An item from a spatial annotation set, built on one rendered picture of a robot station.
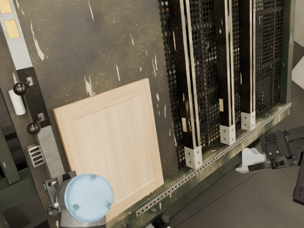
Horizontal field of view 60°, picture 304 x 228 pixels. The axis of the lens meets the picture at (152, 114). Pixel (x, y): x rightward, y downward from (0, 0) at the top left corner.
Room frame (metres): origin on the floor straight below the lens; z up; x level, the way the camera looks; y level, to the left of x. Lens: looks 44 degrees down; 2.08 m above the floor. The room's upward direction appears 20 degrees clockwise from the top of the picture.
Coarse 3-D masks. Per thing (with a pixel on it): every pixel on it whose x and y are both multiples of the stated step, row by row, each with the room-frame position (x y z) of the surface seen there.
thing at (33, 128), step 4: (40, 116) 0.52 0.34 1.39; (40, 120) 0.51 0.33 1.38; (28, 124) 0.44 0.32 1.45; (32, 124) 0.44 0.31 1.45; (36, 124) 0.44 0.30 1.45; (28, 128) 0.42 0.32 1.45; (32, 128) 0.43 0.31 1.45; (36, 128) 0.43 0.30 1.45; (40, 128) 0.44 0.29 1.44; (28, 132) 0.42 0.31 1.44; (32, 132) 0.42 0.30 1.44; (36, 132) 0.43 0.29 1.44
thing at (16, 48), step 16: (0, 16) 0.61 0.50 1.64; (16, 16) 0.65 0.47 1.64; (0, 32) 0.61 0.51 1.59; (16, 48) 0.60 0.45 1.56; (16, 64) 0.57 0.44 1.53; (16, 80) 0.57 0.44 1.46; (48, 128) 0.52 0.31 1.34; (48, 144) 0.49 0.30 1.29; (48, 160) 0.46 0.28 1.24; (48, 176) 0.45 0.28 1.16
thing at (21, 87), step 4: (28, 80) 0.55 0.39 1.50; (32, 80) 0.56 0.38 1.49; (16, 84) 0.47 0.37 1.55; (20, 84) 0.48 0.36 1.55; (24, 84) 0.48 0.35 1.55; (28, 84) 0.55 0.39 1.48; (32, 84) 0.56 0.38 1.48; (16, 88) 0.46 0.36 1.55; (20, 88) 0.47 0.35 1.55; (24, 88) 0.47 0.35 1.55; (16, 92) 0.46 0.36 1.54; (20, 92) 0.46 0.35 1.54; (24, 92) 0.47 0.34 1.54
